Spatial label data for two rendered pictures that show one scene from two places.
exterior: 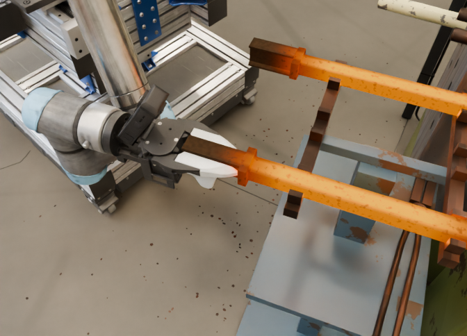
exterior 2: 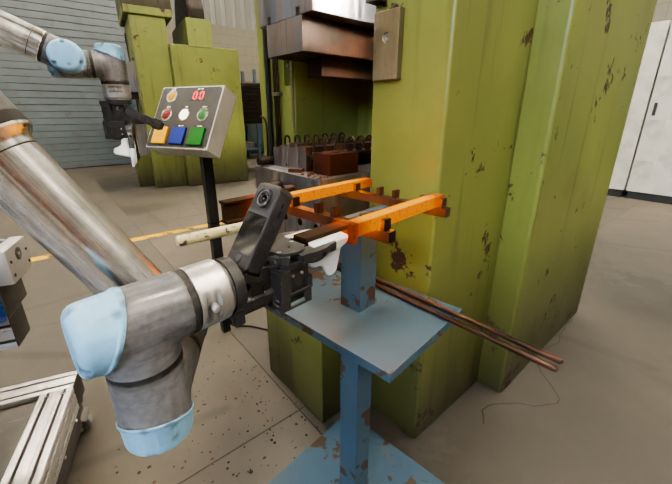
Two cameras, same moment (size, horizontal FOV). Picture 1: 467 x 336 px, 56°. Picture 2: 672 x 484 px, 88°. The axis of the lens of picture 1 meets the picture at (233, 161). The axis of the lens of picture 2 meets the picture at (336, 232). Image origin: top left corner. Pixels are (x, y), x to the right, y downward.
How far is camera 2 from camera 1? 0.61 m
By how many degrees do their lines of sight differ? 61
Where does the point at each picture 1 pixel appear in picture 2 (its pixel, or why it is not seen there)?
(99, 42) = (99, 233)
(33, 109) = (106, 314)
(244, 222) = not seen: outside the picture
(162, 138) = (282, 245)
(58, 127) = (167, 310)
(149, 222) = not seen: outside the picture
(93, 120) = (208, 270)
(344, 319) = (430, 329)
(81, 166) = (184, 390)
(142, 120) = (279, 214)
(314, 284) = (397, 334)
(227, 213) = not seen: outside the picture
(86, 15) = (68, 205)
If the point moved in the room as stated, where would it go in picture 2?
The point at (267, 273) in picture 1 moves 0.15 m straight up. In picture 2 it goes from (376, 355) to (379, 286)
